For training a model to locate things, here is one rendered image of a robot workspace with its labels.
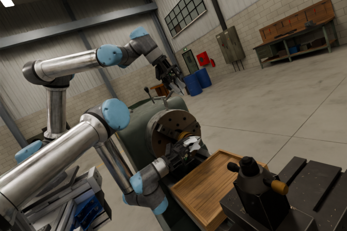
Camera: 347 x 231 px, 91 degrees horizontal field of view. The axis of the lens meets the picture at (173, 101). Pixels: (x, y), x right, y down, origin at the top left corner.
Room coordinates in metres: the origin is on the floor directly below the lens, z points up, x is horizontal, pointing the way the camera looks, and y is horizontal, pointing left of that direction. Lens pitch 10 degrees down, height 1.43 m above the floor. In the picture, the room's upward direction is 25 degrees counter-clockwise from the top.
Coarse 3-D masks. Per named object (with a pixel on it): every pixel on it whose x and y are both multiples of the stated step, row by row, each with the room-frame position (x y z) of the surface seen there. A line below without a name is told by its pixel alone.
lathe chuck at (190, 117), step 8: (160, 112) 0.97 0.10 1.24; (168, 112) 0.90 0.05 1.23; (176, 112) 0.92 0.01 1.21; (184, 112) 0.94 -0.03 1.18; (152, 120) 0.94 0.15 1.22; (160, 120) 0.88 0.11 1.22; (168, 120) 0.90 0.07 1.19; (176, 120) 0.91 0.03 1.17; (184, 120) 0.94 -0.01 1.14; (192, 120) 0.95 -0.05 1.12; (176, 128) 0.90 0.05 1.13; (152, 136) 0.85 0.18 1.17; (160, 136) 0.86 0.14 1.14; (200, 136) 0.95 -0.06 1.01; (152, 144) 0.84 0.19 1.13; (160, 144) 0.86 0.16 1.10; (152, 152) 0.86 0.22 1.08; (160, 152) 0.85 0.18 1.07; (192, 152) 0.92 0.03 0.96
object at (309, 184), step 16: (304, 160) 0.50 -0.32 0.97; (288, 176) 0.47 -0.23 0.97; (304, 176) 0.45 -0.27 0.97; (320, 176) 0.43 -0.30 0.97; (336, 176) 0.41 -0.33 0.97; (288, 192) 0.42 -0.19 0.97; (304, 192) 0.40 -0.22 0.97; (320, 192) 0.38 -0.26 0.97; (336, 192) 0.37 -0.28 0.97; (304, 208) 0.36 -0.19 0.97; (320, 208) 0.36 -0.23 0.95; (336, 208) 0.33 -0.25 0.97; (320, 224) 0.32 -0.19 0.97; (336, 224) 0.31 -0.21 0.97
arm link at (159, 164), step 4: (156, 160) 0.67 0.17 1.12; (160, 160) 0.66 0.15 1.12; (156, 164) 0.65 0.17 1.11; (160, 164) 0.64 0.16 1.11; (164, 164) 0.64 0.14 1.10; (156, 168) 0.63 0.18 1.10; (160, 168) 0.64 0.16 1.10; (164, 168) 0.64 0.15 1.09; (168, 168) 0.65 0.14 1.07; (160, 172) 0.63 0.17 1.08; (164, 172) 0.64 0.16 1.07; (168, 172) 0.65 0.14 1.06
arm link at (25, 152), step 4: (32, 144) 0.83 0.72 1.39; (36, 144) 0.82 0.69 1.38; (40, 144) 0.84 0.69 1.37; (44, 144) 0.86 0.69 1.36; (24, 148) 0.82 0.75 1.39; (28, 148) 0.79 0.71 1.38; (32, 148) 0.80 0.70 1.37; (36, 148) 0.81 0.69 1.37; (40, 148) 0.82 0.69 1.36; (20, 152) 0.79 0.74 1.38; (24, 152) 0.78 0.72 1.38; (28, 152) 0.78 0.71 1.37; (32, 152) 0.79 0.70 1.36; (16, 156) 0.78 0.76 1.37; (20, 156) 0.77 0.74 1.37; (24, 156) 0.77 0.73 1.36; (28, 156) 0.78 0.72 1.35; (20, 160) 0.77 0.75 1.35
